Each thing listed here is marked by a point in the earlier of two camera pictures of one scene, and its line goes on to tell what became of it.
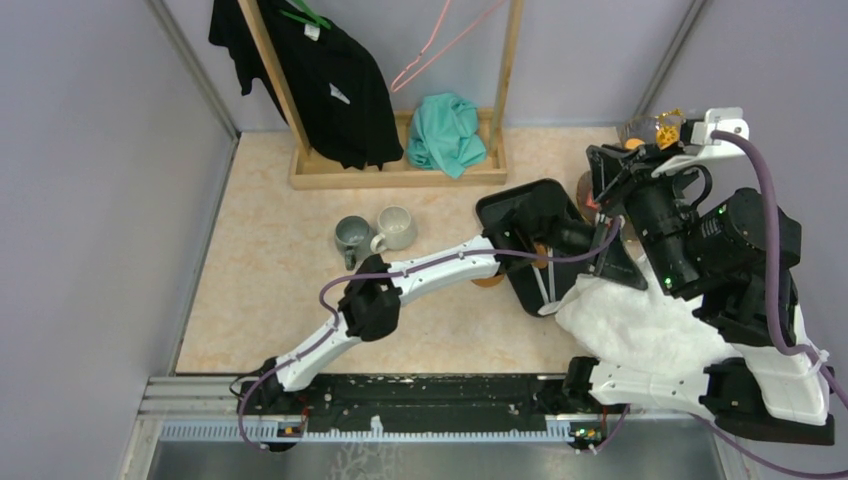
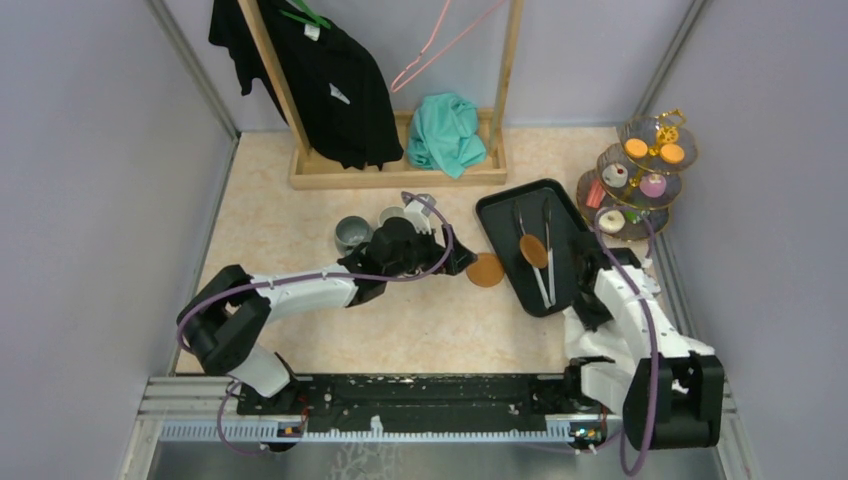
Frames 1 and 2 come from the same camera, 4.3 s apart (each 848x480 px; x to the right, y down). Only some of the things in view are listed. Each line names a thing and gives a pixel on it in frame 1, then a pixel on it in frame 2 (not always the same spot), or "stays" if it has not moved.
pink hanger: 429,65 stays
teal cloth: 445,134 stays
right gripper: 619,173 to 589,320
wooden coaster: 540,249 stays
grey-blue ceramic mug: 354,238 stays
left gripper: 592,240 to 459,258
